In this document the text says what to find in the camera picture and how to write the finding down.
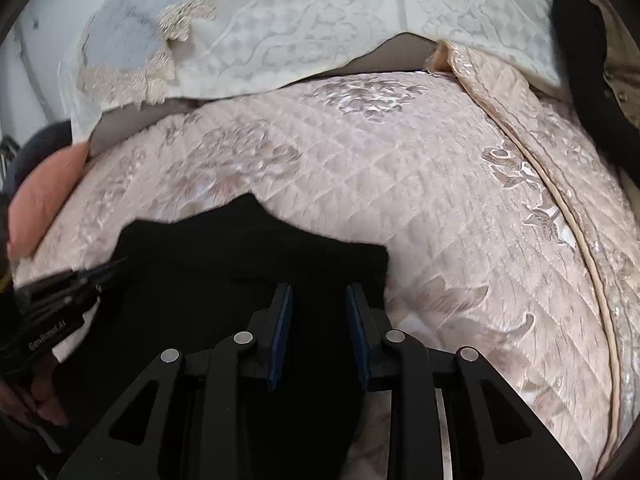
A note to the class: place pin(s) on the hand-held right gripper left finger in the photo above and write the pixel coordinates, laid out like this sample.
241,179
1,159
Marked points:
280,335

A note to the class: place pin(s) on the person's left hand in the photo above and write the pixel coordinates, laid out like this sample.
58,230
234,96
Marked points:
35,395

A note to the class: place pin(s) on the white lace-trimmed pillow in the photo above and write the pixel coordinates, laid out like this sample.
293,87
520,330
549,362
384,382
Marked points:
300,25

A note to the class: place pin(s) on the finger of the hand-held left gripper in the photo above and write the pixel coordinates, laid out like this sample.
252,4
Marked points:
75,275
70,294

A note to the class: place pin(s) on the quilted floral bedspread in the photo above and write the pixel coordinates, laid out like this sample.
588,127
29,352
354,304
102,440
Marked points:
425,210

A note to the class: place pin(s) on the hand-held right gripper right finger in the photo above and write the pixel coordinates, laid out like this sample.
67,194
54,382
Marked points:
357,335

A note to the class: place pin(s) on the black pants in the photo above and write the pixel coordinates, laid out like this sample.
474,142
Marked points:
200,285

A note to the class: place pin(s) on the pink pillow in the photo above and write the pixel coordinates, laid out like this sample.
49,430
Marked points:
40,195

